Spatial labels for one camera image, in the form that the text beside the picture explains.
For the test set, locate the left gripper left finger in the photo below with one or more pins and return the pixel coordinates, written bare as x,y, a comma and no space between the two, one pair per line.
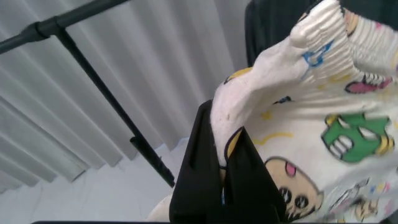
196,183

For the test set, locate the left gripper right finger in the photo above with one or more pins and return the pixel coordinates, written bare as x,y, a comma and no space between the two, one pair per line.
252,189

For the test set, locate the cream printed garment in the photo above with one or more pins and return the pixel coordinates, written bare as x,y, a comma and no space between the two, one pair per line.
311,124

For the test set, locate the dark grey t-shirt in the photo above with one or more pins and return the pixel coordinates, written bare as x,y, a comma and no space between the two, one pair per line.
270,21

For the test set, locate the black clothes rack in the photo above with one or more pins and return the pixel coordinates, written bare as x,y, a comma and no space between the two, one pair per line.
93,77

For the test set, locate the white curtain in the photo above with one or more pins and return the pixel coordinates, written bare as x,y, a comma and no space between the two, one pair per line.
140,77

